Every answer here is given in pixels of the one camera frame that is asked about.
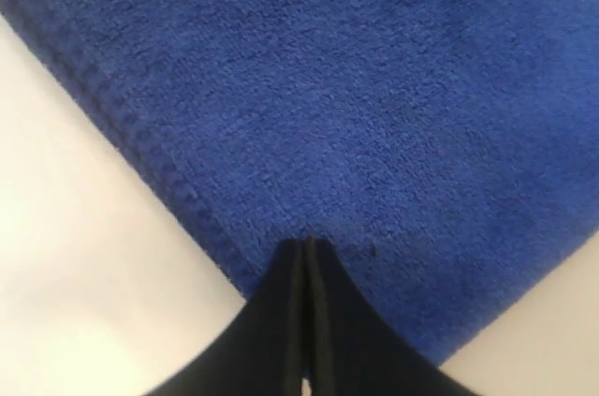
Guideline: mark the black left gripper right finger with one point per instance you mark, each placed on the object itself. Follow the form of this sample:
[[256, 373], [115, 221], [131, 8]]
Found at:
[[352, 350]]

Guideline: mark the blue towel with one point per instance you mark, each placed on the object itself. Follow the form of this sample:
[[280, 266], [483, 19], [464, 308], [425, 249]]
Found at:
[[449, 148]]

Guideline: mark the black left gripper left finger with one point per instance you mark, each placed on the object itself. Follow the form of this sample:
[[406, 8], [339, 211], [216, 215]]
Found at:
[[261, 351]]

